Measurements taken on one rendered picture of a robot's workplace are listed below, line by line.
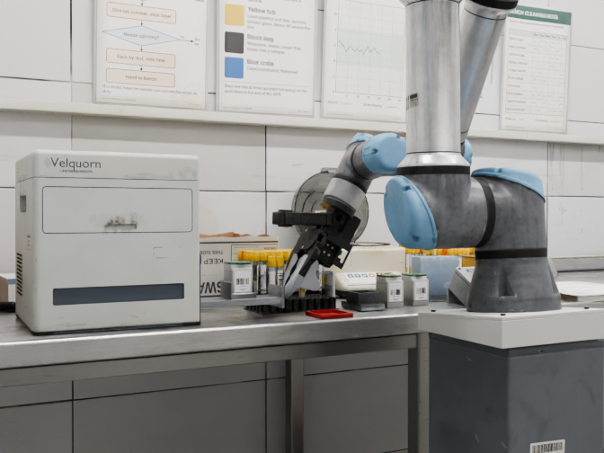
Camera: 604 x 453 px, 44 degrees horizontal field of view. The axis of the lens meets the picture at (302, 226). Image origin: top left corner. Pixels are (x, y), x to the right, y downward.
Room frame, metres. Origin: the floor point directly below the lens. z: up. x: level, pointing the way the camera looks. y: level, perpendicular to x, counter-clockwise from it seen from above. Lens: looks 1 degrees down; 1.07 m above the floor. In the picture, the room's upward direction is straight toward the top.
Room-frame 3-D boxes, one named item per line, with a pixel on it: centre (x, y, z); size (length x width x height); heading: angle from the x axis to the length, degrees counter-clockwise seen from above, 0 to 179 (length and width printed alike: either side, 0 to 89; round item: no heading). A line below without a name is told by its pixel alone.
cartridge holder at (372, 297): (1.56, -0.13, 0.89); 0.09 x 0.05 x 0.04; 24
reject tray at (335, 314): (1.44, -0.05, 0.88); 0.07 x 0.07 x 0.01; 27
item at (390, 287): (1.60, -0.19, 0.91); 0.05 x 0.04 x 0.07; 27
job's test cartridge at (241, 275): (1.40, 0.12, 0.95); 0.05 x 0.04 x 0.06; 27
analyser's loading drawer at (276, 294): (1.39, 0.14, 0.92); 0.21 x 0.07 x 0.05; 117
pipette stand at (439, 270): (1.72, -0.30, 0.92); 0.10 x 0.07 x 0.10; 112
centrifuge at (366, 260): (1.90, -0.13, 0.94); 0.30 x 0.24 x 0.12; 18
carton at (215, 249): (1.79, 0.22, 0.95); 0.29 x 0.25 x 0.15; 27
